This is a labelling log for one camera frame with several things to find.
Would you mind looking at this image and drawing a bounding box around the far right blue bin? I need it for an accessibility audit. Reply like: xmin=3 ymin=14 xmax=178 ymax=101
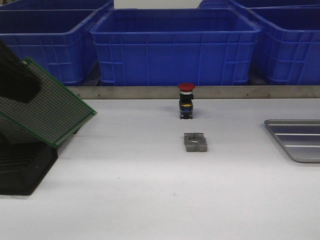
xmin=198 ymin=0 xmax=320 ymax=10

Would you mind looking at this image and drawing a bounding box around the metal table edge rail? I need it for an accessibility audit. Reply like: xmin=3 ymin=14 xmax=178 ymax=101
xmin=69 ymin=85 xmax=320 ymax=100

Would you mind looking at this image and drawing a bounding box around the left blue plastic bin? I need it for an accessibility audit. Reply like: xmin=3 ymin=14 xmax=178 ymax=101
xmin=0 ymin=9 xmax=99 ymax=86

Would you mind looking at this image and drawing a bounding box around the green perforated circuit board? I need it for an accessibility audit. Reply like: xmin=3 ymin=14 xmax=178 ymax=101
xmin=0 ymin=57 xmax=97 ymax=148

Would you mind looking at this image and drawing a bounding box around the black slotted board rack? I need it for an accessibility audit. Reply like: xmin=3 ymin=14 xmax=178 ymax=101
xmin=0 ymin=129 xmax=81 ymax=197

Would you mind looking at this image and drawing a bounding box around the right blue plastic bin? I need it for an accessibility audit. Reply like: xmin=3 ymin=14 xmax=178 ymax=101
xmin=246 ymin=6 xmax=320 ymax=87

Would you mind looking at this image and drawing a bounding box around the center blue plastic bin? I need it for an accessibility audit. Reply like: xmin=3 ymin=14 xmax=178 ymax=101
xmin=90 ymin=8 xmax=260 ymax=87

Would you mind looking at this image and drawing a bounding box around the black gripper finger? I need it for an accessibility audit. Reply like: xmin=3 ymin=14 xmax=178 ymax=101
xmin=0 ymin=41 xmax=41 ymax=103

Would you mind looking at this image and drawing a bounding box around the grey metal clamp block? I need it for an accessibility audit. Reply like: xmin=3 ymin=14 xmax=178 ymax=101
xmin=183 ymin=132 xmax=208 ymax=152

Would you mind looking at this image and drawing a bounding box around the blue plastic bin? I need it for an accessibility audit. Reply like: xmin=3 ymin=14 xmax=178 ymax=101
xmin=90 ymin=8 xmax=260 ymax=87
xmin=246 ymin=6 xmax=320 ymax=87
xmin=0 ymin=9 xmax=99 ymax=86

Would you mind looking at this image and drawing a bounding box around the red emergency stop button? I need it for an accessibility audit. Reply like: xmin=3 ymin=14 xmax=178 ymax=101
xmin=178 ymin=83 xmax=196 ymax=119

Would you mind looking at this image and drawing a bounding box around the far left blue bin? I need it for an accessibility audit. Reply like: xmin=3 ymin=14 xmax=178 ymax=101
xmin=0 ymin=0 xmax=114 ymax=10

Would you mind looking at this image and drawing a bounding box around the silver metal tray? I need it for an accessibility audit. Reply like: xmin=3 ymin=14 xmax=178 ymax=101
xmin=264 ymin=119 xmax=320 ymax=164

